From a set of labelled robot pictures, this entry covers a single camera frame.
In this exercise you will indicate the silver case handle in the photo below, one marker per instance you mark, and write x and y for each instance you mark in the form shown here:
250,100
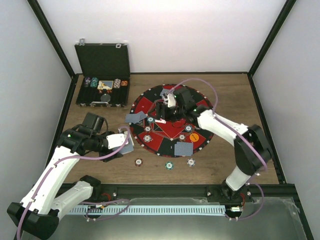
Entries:
98,104

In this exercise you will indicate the round red black poker mat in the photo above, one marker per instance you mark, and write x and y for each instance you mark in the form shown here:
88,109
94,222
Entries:
164,136

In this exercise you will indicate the blue backed card deck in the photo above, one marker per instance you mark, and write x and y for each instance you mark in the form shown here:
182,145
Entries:
127,149

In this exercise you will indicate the orange big blind button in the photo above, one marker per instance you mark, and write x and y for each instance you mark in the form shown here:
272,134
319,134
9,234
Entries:
194,137

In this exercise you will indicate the white purple chip stack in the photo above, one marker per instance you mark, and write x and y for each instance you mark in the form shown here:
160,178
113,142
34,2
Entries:
191,162

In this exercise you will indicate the white face-up card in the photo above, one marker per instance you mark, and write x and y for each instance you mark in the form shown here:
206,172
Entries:
160,121

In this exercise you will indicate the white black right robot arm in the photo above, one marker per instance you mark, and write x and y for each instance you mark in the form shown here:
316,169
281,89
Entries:
252,150

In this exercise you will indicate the dealt cards seat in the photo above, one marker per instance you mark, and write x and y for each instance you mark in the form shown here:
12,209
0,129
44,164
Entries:
183,149
165,92
135,118

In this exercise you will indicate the dealt cards top seat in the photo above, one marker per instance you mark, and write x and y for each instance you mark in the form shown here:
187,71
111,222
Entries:
165,92

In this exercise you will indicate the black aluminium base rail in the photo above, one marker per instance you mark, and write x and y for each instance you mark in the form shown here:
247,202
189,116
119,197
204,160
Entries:
212,192

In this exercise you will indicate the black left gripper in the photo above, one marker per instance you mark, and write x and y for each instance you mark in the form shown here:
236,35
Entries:
116,155

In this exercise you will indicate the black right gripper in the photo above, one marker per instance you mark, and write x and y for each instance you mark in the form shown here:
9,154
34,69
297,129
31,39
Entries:
164,114

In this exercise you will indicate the boxed card deck in case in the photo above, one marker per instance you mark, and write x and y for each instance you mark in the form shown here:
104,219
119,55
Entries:
105,85

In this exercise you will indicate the red yellow chip stack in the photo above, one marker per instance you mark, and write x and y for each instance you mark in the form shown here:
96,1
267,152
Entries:
124,83

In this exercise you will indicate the teal chips seat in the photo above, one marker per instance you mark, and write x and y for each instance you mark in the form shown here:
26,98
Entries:
188,128
150,119

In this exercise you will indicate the dealt cards bottom seat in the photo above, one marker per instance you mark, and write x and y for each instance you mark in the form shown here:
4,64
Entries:
183,149

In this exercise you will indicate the grey round dealer disc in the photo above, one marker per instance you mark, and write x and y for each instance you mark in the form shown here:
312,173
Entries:
105,98

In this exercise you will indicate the teal chip stack in case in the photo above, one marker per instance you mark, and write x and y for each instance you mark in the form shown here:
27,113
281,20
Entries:
94,82

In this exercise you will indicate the purple black chip stack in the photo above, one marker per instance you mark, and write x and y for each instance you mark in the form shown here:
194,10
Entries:
87,82

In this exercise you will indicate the red black chip stack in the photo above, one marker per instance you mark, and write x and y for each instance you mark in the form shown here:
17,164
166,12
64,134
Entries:
138,162

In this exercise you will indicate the teal chip stack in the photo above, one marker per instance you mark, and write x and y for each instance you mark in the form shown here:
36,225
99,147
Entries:
169,165
94,82

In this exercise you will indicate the black poker chip case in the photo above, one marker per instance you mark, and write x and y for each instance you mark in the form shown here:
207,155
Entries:
107,62

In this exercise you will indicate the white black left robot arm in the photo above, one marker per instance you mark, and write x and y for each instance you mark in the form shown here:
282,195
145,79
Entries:
41,210

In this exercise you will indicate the light blue slotted cable duct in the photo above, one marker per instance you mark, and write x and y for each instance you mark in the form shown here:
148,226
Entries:
152,210

